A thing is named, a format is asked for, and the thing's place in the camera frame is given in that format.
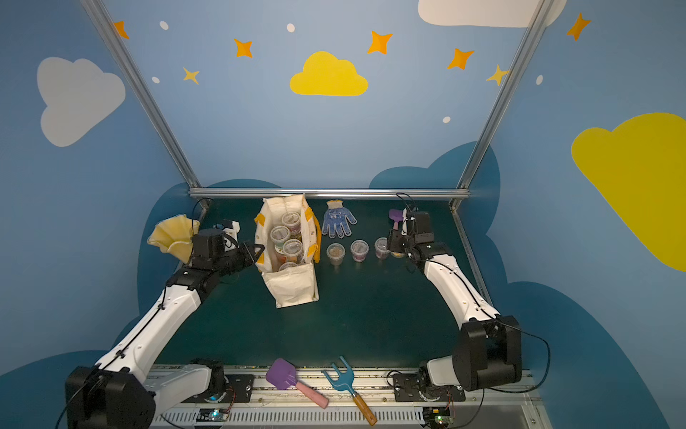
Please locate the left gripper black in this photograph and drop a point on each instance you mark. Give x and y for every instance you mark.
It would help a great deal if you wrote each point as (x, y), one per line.
(245, 255)

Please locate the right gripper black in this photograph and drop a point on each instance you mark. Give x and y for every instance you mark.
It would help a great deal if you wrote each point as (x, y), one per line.
(397, 239)

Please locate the seed jar pink seeds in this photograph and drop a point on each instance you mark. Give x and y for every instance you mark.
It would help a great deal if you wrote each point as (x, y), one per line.
(381, 248)

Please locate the white canvas bag yellow handles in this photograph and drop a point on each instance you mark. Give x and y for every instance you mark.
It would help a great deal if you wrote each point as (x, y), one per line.
(290, 284)

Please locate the seed jar purple seeds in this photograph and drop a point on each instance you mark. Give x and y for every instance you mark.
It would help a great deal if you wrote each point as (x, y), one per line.
(359, 250)

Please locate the seed jar brown seeds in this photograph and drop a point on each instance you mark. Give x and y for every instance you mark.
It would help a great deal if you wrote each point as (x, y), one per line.
(336, 253)

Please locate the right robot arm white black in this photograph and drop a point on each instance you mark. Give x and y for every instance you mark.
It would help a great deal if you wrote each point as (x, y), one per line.
(489, 349)

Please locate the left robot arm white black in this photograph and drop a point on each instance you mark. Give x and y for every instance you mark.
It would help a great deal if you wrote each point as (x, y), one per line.
(115, 392)

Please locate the seed jar in bag middle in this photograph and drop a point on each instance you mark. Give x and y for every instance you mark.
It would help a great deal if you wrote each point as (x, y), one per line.
(279, 235)

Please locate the seed jar in bag back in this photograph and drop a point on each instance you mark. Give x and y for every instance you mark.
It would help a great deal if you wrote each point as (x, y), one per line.
(292, 220)

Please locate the yellow ruffled vase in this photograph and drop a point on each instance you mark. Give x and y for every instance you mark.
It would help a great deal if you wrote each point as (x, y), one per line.
(174, 236)

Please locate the blue white work glove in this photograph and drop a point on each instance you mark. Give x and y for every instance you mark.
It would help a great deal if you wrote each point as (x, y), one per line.
(337, 220)

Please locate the left circuit board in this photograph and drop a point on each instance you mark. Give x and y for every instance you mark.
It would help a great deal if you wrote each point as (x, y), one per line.
(212, 415)

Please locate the circuit board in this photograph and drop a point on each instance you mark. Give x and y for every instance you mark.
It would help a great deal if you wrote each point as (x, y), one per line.
(212, 415)
(437, 418)

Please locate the right circuit board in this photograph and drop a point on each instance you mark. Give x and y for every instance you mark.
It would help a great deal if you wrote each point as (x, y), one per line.
(437, 418)

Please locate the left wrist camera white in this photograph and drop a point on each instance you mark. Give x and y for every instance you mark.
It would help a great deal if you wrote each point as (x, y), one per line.
(230, 234)

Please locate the small purple shovel pink handle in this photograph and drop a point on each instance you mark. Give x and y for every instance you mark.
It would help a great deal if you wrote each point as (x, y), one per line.
(397, 216)

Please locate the aluminium back rail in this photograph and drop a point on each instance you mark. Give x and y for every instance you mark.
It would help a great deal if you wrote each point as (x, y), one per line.
(430, 194)

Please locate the large purple shovel pink handle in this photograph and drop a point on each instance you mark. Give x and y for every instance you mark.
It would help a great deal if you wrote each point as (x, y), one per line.
(283, 375)

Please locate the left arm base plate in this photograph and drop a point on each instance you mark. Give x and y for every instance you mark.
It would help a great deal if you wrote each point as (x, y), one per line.
(233, 389)

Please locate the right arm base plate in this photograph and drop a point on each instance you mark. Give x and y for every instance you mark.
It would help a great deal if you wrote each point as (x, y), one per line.
(411, 387)

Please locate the teal garden fork wooden handle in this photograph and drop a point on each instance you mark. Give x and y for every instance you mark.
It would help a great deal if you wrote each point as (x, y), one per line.
(344, 382)

